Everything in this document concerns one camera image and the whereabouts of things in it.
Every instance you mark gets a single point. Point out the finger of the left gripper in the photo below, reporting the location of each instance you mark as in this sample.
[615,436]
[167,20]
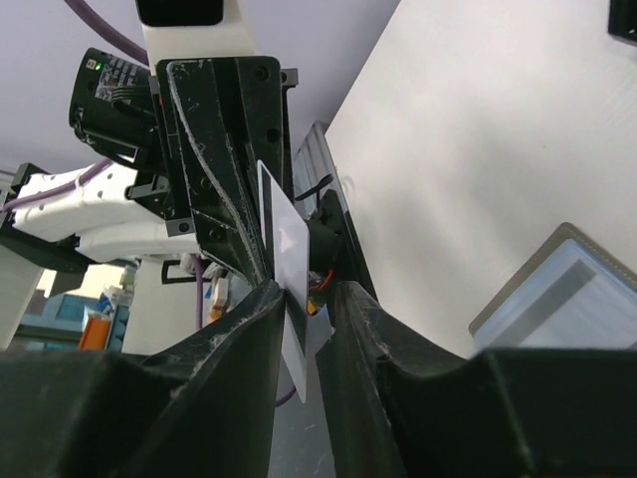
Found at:
[219,119]

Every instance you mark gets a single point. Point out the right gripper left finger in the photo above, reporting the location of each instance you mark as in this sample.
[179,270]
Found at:
[202,408]

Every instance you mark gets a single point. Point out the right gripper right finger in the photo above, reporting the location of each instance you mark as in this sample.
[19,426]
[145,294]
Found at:
[405,407]

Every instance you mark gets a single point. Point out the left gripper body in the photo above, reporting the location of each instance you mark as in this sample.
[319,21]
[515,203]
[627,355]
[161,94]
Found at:
[119,109]

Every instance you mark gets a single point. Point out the white card with stripe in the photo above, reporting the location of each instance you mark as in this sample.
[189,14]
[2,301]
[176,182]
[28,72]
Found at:
[286,238]

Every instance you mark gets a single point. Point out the grey card holder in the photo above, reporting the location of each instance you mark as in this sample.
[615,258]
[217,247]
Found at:
[570,294]

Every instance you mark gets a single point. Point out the black white sorting tray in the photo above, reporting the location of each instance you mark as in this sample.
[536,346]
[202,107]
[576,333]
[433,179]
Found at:
[622,21]

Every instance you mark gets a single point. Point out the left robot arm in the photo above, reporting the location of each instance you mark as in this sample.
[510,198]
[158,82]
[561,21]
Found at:
[42,214]

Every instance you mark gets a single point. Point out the aluminium frame rail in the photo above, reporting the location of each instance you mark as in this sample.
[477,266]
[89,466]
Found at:
[313,162]

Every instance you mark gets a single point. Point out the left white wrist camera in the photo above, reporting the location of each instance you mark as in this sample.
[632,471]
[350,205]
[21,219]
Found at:
[182,29]

